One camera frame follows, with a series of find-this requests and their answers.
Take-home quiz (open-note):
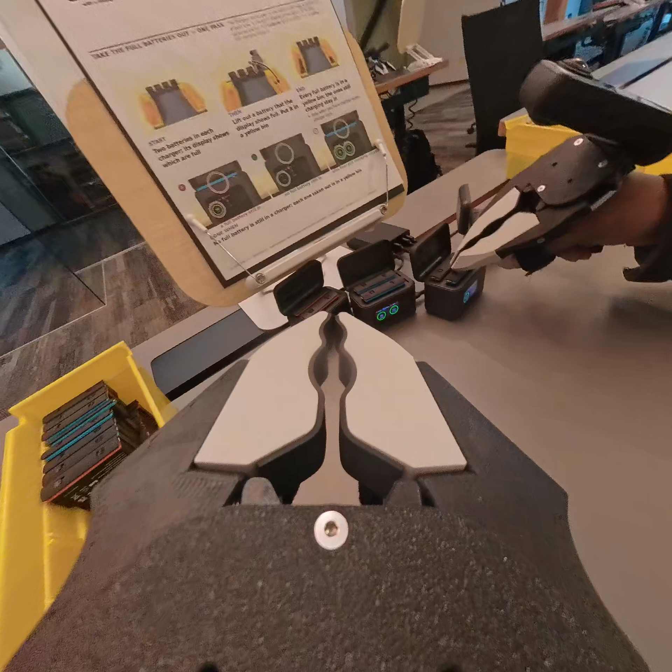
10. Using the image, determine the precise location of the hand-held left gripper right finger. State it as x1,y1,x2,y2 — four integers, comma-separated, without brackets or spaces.
333,312,468,506

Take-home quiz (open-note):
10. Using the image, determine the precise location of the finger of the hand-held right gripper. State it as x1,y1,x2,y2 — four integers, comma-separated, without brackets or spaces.
454,186,523,255
450,210,547,274

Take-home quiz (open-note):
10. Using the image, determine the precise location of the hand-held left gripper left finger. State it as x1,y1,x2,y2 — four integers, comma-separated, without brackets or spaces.
193,313,334,506

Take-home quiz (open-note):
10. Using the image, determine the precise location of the black battery charging case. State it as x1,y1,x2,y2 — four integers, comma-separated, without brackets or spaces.
457,184,477,234
273,260,351,329
336,240,418,326
409,223,486,322

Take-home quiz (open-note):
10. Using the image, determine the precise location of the black battery blue edge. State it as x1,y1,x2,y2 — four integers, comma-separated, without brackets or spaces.
357,283,413,305
351,275,405,294

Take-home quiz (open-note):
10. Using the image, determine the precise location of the black battery red edge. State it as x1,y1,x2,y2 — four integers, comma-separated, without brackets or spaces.
307,291,347,316
291,296,337,320

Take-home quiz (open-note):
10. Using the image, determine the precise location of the row of black batteries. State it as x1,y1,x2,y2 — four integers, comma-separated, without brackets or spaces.
39,380,158,511

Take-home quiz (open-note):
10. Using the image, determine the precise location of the yellow plastic bin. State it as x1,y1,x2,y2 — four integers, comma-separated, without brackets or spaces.
0,340,179,665
499,113,672,176

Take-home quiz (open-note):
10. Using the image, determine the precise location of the person's right hand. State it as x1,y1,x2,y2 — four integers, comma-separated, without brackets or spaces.
551,170,672,263

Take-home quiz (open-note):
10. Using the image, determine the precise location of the black backpack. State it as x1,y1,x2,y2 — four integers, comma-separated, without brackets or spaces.
401,128,443,194

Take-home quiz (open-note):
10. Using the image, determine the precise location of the black multiport charger hub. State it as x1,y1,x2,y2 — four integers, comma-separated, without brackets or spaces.
346,223,413,253

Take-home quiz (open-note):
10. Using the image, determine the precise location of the black office chair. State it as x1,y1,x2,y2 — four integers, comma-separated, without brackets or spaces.
461,0,547,157

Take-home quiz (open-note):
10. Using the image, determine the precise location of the white board ledge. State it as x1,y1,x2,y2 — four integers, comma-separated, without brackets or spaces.
244,205,393,288

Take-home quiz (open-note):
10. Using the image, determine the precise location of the wooden background desk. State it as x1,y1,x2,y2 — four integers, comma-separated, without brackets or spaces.
367,57,450,96

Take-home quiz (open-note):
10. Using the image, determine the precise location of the white peg wire clip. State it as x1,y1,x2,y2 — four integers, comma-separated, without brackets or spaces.
186,214,266,284
375,139,392,216

